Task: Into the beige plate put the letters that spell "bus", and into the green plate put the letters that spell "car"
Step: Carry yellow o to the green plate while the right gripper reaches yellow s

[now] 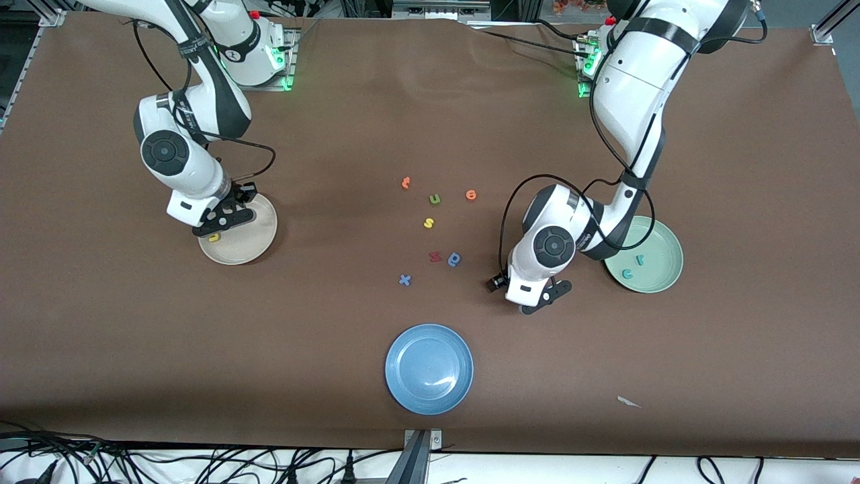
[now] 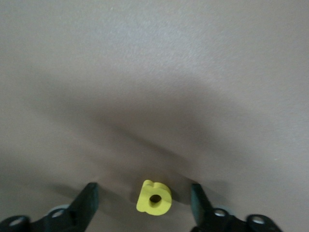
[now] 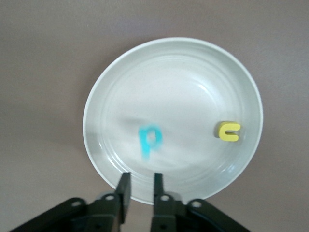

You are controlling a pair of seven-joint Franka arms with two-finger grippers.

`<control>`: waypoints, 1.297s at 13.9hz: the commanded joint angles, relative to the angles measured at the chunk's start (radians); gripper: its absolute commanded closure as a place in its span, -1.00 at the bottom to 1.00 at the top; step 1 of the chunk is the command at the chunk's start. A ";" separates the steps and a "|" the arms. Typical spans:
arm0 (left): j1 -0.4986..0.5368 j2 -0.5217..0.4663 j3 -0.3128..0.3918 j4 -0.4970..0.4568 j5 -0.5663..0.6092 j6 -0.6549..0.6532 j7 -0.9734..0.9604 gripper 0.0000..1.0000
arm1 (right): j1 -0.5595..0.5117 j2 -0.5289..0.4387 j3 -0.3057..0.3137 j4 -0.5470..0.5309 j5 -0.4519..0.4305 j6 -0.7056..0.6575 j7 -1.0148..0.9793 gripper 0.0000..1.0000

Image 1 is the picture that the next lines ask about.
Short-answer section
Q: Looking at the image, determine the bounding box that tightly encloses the beige brown plate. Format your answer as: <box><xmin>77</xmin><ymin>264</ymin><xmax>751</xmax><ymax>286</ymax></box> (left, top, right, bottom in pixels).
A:
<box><xmin>198</xmin><ymin>192</ymin><xmax>278</xmax><ymax>266</ymax></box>

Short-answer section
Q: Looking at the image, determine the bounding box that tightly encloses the blue plate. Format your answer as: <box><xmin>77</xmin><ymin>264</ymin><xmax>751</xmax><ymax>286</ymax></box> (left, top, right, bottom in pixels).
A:
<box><xmin>385</xmin><ymin>324</ymin><xmax>474</xmax><ymax>415</ymax></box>

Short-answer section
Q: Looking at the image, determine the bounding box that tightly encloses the green plate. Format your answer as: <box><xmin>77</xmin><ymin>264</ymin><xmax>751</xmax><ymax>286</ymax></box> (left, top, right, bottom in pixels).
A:
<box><xmin>603</xmin><ymin>215</ymin><xmax>685</xmax><ymax>294</ymax></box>

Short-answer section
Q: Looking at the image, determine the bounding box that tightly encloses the grey power strip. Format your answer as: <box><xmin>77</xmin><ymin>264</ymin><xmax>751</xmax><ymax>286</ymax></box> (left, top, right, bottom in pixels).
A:
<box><xmin>393</xmin><ymin>0</ymin><xmax>492</xmax><ymax>22</ymax></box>

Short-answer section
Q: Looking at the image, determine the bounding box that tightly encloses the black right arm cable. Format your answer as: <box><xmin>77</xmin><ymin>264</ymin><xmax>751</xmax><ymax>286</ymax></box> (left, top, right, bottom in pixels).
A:
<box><xmin>133</xmin><ymin>19</ymin><xmax>277</xmax><ymax>186</ymax></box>

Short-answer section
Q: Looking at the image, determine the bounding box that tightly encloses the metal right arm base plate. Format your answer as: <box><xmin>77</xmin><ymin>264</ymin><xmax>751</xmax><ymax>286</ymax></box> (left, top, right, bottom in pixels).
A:
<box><xmin>232</xmin><ymin>27</ymin><xmax>297</xmax><ymax>92</ymax></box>

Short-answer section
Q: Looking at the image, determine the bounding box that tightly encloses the metal table edge bracket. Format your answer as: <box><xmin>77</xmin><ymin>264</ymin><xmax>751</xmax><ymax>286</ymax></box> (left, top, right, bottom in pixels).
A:
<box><xmin>403</xmin><ymin>428</ymin><xmax>443</xmax><ymax>450</ymax></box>

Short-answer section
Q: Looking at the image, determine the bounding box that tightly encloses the grey support post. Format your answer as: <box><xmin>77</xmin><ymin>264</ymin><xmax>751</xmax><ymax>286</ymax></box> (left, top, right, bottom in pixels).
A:
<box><xmin>385</xmin><ymin>430</ymin><xmax>431</xmax><ymax>484</ymax></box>

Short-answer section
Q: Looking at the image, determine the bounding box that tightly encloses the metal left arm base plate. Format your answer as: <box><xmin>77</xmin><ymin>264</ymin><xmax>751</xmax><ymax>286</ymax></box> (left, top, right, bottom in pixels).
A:
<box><xmin>576</xmin><ymin>37</ymin><xmax>595</xmax><ymax>100</ymax></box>

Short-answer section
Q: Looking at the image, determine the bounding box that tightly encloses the black base cable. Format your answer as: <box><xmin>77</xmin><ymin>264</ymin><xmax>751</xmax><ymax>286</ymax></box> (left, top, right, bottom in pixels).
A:
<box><xmin>534</xmin><ymin>19</ymin><xmax>592</xmax><ymax>42</ymax></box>
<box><xmin>478</xmin><ymin>30</ymin><xmax>584</xmax><ymax>56</ymax></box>

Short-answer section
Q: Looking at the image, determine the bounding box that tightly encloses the aluminium side rail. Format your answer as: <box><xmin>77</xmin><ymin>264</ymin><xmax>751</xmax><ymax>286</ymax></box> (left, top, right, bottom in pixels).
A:
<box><xmin>0</xmin><ymin>27</ymin><xmax>42</xmax><ymax>130</ymax></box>

